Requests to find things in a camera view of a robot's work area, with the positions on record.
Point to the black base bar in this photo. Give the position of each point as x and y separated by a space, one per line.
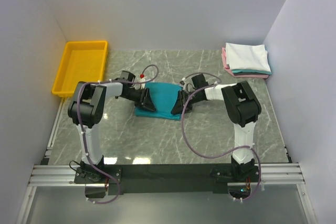
167 178

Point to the teal folded t shirt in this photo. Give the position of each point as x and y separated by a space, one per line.
246 71

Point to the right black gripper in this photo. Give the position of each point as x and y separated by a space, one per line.
184 100

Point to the aluminium frame rail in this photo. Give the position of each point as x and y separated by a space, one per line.
52 196

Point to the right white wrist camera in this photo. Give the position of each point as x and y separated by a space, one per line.
186 86

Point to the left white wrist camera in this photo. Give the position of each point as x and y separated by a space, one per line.
142 81

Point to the pink folded t shirt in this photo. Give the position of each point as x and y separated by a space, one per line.
227 68

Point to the teal polo t shirt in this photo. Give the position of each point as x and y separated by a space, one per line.
164 97

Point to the white folded t shirt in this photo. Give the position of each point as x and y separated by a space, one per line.
247 57

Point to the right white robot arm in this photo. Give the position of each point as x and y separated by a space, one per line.
243 109

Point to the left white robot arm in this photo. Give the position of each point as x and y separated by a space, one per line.
86 111

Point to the yellow plastic bin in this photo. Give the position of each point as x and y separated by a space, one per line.
81 61

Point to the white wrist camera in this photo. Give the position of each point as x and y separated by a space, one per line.
186 86
142 81

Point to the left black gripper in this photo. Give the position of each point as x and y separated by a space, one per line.
143 98

